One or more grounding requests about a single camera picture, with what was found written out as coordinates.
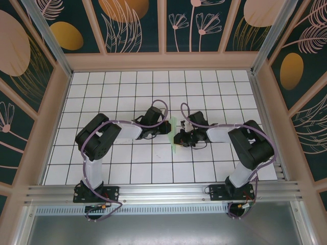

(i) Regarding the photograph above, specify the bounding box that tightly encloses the slotted grey cable duct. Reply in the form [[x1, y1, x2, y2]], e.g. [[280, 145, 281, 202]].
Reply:
[[35, 204, 256, 215]]

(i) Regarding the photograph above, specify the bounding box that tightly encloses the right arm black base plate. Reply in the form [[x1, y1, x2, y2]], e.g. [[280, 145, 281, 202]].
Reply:
[[208, 183, 255, 202]]

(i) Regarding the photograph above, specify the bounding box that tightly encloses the aluminium frame post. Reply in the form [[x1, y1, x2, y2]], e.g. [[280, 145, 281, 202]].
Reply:
[[21, 0, 74, 78], [251, 0, 299, 76]]

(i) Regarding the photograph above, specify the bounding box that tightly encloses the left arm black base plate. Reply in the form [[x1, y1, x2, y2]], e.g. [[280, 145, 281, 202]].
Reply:
[[73, 185, 120, 204]]

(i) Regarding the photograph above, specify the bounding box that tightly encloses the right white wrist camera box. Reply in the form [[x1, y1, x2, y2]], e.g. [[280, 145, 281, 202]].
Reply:
[[181, 120, 193, 134]]

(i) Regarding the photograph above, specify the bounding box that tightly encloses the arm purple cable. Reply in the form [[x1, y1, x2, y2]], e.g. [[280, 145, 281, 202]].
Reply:
[[180, 102, 278, 220], [80, 99, 169, 222]]

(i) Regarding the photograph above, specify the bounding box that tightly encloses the long aluminium mounting rail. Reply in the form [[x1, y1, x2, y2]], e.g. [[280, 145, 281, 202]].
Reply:
[[24, 180, 304, 205]]

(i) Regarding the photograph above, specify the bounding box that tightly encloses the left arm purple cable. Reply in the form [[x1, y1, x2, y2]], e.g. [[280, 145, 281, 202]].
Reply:
[[80, 99, 169, 222]]

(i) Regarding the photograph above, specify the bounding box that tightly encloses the light green paper sheet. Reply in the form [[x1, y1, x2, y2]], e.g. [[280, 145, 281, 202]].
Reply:
[[168, 116, 179, 154]]

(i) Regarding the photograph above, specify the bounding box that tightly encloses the grey metal sheet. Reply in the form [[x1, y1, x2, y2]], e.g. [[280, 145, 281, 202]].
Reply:
[[25, 213, 306, 245]]

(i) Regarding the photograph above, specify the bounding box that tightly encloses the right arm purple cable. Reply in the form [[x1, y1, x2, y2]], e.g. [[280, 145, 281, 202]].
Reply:
[[180, 102, 278, 220]]

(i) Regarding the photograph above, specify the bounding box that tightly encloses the aluminium side rail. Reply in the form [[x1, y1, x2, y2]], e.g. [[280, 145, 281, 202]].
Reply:
[[249, 71, 288, 181]]

